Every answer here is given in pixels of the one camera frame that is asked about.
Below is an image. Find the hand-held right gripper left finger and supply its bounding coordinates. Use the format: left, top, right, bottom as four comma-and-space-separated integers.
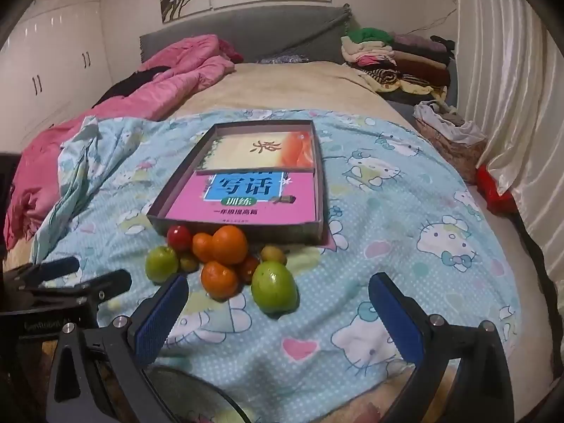
46, 273, 190, 423

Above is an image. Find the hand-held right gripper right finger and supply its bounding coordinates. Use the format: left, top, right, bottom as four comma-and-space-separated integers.
369, 272, 515, 423

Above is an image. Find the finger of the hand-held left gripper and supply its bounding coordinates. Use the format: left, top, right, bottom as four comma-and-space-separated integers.
4, 256, 81, 292
39, 269, 133, 314

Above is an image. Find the medium green jujube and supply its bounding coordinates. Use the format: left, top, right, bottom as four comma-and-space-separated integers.
146, 247, 179, 283

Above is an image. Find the small orange tangerine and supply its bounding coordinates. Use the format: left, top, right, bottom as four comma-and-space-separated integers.
191, 232, 215, 263

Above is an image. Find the red tomato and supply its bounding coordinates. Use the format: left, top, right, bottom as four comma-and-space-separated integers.
238, 255, 260, 285
166, 225, 194, 253

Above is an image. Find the large orange tangerine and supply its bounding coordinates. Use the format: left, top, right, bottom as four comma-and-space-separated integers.
211, 225, 249, 266

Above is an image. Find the large green jujube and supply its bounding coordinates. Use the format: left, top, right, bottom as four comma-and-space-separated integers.
251, 261, 299, 315

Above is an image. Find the shallow cardboard box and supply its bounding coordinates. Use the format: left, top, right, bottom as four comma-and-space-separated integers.
147, 120, 327, 246

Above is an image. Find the medium orange tangerine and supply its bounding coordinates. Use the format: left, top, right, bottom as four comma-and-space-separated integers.
201, 261, 240, 300

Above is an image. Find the blue cartoon cat blanket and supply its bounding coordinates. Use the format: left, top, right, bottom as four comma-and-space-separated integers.
33, 108, 521, 423

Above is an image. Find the pink exercise book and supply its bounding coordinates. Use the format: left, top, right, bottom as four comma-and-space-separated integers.
165, 171, 319, 225

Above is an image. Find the red bag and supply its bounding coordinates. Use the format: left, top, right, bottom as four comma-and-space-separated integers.
475, 165, 517, 215

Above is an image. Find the basket with white cloth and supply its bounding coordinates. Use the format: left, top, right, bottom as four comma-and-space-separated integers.
413, 100, 488, 184

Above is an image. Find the black cloth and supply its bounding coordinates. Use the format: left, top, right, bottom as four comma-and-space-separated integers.
92, 66, 172, 107

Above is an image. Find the orange and cream book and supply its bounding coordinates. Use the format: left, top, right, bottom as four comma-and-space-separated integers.
197, 131, 315, 172

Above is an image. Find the white wardrobe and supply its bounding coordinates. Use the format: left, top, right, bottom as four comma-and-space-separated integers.
0, 0, 114, 153

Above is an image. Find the pink quilt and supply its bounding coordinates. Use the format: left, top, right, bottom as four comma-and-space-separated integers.
4, 34, 244, 252

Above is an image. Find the cream satin curtain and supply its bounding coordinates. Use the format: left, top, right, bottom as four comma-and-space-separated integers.
454, 0, 564, 276

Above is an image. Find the beige bed sheet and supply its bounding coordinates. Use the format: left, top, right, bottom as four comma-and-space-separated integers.
92, 61, 441, 125

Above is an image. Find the pile of folded clothes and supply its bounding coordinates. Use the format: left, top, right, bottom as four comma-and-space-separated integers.
341, 27, 457, 98

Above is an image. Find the dark floral cloth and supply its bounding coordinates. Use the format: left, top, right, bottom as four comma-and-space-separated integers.
255, 52, 310, 65

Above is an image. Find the grey padded headboard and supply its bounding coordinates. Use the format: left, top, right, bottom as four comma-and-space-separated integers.
140, 4, 354, 65

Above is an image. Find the thin wall cable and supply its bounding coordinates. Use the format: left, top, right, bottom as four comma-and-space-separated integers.
404, 5, 460, 37

